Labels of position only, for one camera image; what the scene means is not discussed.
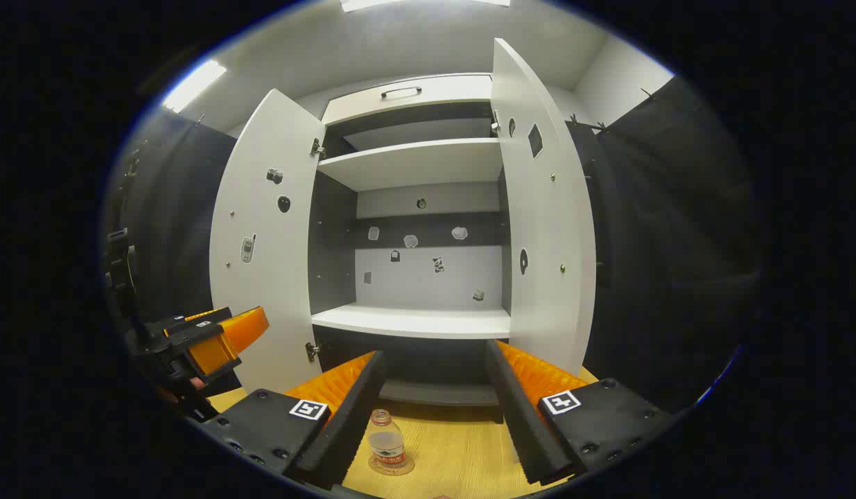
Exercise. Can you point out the round wooden coaster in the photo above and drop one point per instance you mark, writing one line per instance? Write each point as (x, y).
(407, 466)

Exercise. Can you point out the ceiling light panel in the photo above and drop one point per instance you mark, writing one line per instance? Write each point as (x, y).
(194, 84)
(421, 3)

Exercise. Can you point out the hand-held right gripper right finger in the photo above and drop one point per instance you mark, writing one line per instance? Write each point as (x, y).
(521, 423)

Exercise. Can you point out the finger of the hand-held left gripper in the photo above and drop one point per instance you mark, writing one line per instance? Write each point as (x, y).
(209, 353)
(247, 327)

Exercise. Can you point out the clear water bottle red label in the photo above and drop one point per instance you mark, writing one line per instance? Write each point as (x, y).
(386, 440)

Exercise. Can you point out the white cabinet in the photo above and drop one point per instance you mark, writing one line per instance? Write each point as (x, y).
(428, 277)

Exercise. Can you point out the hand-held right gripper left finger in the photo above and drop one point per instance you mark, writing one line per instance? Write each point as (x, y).
(351, 416)

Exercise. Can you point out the white cabinet shelf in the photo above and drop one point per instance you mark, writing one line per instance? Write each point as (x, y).
(414, 163)
(414, 320)

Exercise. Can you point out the white cabinet drawer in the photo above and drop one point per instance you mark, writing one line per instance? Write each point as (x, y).
(441, 93)

